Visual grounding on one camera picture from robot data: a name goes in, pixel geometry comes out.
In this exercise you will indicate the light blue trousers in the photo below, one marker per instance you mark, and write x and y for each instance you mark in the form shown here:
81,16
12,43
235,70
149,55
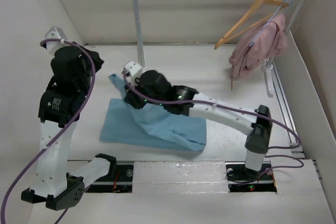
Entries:
151,126

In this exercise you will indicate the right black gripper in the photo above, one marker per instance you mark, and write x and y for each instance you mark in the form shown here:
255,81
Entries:
132,99

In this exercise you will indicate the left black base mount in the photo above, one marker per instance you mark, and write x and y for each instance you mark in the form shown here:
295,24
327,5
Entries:
121,182

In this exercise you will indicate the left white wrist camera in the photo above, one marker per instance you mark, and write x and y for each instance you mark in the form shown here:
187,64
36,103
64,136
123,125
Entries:
56,32

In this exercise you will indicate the pink garment on hanger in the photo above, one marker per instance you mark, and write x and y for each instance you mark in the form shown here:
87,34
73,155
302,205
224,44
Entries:
262,42

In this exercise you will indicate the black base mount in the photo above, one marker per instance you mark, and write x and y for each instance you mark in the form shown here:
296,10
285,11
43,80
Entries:
121,182
243,180

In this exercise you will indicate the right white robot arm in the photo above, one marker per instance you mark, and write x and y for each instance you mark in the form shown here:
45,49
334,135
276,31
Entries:
255,124

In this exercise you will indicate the light blue wire hanger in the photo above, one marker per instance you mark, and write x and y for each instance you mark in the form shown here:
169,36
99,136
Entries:
267,22

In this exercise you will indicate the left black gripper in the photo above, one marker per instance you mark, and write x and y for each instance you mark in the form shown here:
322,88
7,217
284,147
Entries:
96,57

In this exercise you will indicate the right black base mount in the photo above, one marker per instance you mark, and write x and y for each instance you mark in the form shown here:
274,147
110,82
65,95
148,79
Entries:
243,180

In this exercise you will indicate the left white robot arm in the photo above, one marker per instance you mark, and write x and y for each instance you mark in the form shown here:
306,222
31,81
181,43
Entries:
59,111

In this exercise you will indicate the wooden clothes hanger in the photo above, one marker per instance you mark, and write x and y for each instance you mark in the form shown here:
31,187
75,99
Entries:
230,35

